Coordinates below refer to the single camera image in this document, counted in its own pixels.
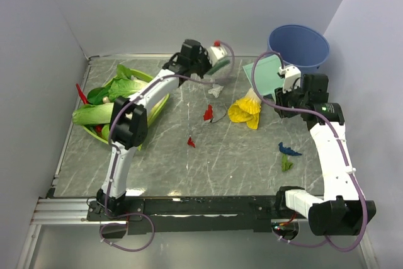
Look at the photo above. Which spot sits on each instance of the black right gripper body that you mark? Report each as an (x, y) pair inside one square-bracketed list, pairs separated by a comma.
[(291, 99)]

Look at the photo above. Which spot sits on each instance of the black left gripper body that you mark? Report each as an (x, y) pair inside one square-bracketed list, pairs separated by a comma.
[(202, 65)]

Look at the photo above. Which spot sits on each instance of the teal hand brush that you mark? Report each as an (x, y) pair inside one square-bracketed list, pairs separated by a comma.
[(218, 65)]

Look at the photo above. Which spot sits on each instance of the teal dustpan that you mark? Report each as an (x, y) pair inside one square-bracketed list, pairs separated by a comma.
[(266, 76)]

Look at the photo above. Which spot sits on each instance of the white paper scrap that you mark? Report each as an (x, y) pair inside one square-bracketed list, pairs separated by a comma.
[(215, 90)]

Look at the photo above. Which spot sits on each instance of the dark blue scrap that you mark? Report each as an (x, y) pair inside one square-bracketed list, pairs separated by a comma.
[(288, 150)]

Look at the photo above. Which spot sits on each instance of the grey paper scrap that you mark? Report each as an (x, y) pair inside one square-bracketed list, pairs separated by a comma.
[(219, 111)]

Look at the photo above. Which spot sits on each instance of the green paper scrap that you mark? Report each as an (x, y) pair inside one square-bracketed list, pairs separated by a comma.
[(286, 164)]

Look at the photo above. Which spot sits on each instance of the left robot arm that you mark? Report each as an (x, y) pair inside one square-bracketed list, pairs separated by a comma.
[(113, 190)]

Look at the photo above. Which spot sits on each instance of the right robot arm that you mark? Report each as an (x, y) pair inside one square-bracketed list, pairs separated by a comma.
[(342, 210)]

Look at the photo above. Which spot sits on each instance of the blue plastic bucket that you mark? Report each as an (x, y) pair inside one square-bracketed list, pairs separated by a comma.
[(300, 46)]

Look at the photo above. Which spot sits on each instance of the green napa cabbage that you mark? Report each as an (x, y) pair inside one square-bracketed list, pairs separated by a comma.
[(124, 83)]

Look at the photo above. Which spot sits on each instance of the small red paper scrap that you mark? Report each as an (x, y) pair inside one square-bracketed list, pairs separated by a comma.
[(191, 143)]

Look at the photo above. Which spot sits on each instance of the dark green leaf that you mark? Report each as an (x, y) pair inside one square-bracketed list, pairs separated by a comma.
[(96, 95)]

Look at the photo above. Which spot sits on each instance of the red chili pepper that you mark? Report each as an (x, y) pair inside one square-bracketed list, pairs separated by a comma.
[(81, 95)]

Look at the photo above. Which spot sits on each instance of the green bok choy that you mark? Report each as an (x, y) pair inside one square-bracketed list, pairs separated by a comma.
[(93, 114)]

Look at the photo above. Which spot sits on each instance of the green plastic basket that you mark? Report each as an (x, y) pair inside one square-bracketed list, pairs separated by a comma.
[(129, 122)]

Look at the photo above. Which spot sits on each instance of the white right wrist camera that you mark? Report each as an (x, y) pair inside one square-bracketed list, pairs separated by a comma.
[(291, 78)]

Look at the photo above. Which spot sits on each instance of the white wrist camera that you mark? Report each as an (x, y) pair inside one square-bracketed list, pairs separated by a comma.
[(216, 52), (291, 78)]

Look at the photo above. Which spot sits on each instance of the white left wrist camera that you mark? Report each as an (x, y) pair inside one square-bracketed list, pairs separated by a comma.
[(216, 52)]

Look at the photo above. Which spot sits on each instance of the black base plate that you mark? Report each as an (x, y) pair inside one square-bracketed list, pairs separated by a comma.
[(194, 214)]

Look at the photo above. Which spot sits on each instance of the aluminium frame rail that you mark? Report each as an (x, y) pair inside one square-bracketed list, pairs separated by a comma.
[(73, 211)]

